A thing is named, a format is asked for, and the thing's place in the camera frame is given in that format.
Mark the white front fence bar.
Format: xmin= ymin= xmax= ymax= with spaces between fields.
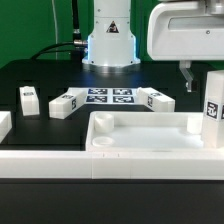
xmin=0 ymin=150 xmax=224 ymax=180

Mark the white desk tabletop tray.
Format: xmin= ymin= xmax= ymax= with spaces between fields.
xmin=85 ymin=111 xmax=224 ymax=152

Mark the white left fence block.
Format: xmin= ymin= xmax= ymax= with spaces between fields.
xmin=0 ymin=111 xmax=12 ymax=143

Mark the fiducial marker sheet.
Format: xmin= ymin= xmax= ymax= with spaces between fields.
xmin=67 ymin=87 xmax=143 ymax=106

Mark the white thin cable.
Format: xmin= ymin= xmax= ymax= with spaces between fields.
xmin=51 ymin=0 xmax=59 ymax=61

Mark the black cable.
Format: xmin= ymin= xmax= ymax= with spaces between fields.
xmin=30 ymin=0 xmax=89 ymax=61

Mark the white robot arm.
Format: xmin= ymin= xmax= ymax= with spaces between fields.
xmin=83 ymin=0 xmax=224 ymax=92

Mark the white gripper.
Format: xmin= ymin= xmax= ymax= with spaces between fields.
xmin=147 ymin=0 xmax=224 ymax=92

